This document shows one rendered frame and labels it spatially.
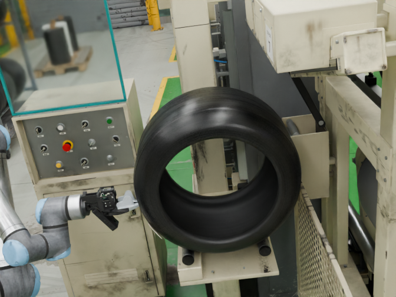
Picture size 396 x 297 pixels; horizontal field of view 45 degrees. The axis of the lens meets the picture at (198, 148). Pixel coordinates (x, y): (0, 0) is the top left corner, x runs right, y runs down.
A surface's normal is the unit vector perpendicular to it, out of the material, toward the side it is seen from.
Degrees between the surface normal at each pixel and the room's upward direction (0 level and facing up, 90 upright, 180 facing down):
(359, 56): 72
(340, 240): 90
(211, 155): 90
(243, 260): 0
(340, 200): 90
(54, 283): 0
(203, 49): 90
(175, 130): 49
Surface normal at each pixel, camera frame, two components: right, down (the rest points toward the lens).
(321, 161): 0.03, 0.44
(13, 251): -0.53, 0.10
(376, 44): -0.01, 0.14
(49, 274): -0.12, -0.89
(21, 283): 0.78, -0.20
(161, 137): -0.48, -0.19
